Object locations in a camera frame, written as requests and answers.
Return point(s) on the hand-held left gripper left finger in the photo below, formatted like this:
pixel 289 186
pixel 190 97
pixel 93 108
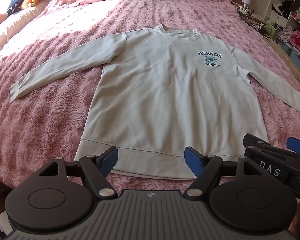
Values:
pixel 108 161

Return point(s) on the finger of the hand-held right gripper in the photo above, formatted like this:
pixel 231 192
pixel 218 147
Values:
pixel 298 143
pixel 255 142

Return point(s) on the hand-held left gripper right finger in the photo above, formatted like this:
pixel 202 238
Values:
pixel 192 162

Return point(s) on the white printed sweatshirt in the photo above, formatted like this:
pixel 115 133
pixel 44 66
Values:
pixel 165 92

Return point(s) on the black clothes on shelf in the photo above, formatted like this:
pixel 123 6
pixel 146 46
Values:
pixel 286 7

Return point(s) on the pink fluffy blanket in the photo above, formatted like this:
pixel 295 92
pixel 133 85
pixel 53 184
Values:
pixel 52 120

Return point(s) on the blue storage box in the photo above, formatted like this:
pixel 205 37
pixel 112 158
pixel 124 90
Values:
pixel 287 48

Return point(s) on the green basket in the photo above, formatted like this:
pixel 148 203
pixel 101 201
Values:
pixel 273 28

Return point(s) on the white drawer box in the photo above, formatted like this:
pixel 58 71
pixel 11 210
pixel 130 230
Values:
pixel 278 18

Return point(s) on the white power strip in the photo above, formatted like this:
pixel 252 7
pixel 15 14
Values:
pixel 246 10

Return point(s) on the small white table lamp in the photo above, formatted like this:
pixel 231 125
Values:
pixel 246 1

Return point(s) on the cream long cushion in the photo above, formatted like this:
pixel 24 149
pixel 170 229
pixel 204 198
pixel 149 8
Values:
pixel 20 22

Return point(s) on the orange plush toy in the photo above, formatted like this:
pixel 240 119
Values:
pixel 30 2

